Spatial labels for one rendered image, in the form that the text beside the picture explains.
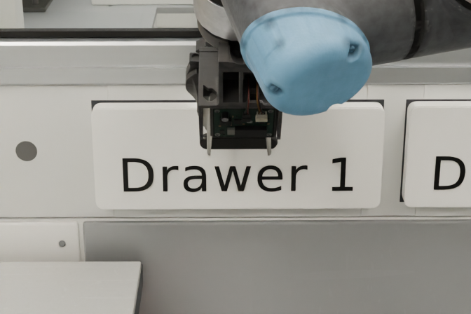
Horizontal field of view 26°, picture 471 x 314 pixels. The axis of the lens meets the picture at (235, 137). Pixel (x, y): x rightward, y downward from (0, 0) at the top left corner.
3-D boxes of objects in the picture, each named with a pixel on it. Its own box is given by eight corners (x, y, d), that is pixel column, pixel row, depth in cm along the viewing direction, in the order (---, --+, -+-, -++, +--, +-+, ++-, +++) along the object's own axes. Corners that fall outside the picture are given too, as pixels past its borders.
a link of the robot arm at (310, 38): (440, 29, 64) (372, -88, 70) (276, 57, 61) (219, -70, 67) (405, 105, 71) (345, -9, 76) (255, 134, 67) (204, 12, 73)
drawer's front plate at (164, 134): (380, 208, 104) (385, 107, 100) (95, 209, 104) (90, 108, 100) (377, 201, 106) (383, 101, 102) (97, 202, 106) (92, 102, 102)
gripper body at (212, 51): (195, 144, 89) (191, 59, 79) (197, 65, 94) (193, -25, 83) (283, 144, 89) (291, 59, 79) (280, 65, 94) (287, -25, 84)
